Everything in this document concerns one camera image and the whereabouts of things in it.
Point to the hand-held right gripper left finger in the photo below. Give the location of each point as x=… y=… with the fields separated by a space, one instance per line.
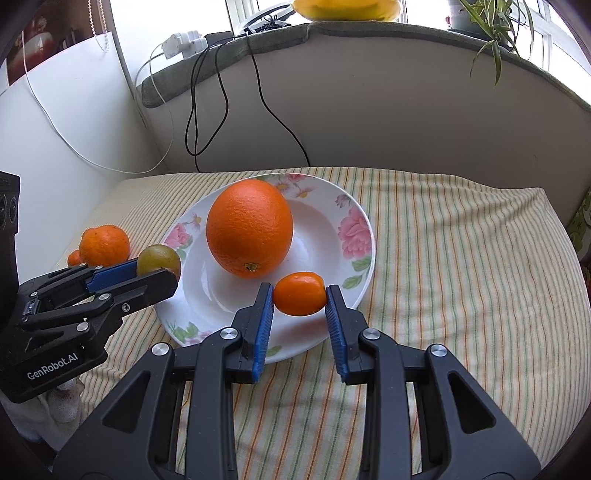
x=263 y=332

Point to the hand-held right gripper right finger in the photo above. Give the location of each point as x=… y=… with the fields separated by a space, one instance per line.
x=334 y=332

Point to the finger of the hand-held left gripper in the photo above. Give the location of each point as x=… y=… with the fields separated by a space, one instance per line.
x=111 y=277
x=147 y=288

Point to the green brown kiwi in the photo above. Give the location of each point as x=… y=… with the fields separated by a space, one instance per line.
x=159 y=261

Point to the orange mandarin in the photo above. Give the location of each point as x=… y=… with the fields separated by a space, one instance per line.
x=104 y=244

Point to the small orange kumquat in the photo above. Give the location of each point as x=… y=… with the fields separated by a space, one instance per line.
x=74 y=259
x=300 y=294

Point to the white floral plate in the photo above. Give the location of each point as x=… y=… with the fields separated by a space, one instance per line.
x=314 y=230

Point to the person's left hand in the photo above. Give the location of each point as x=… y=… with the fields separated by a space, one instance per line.
x=64 y=401

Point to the oval navel orange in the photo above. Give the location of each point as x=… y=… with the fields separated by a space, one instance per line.
x=249 y=228

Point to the striped table cloth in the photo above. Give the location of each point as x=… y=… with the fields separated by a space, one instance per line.
x=438 y=277

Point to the white plug adapter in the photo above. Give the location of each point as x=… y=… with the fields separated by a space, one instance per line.
x=173 y=45

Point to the white power strip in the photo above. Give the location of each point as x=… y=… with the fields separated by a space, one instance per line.
x=196 y=42

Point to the black power adapter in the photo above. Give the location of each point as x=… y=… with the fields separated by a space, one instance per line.
x=219 y=38

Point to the green floral cloth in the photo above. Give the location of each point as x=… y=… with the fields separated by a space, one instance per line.
x=579 y=226

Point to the yellow bowl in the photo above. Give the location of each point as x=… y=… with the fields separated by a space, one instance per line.
x=346 y=9

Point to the potted spider plant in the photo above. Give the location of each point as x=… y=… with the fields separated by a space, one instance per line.
x=496 y=27

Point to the red wall picture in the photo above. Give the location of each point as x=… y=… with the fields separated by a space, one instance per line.
x=41 y=37

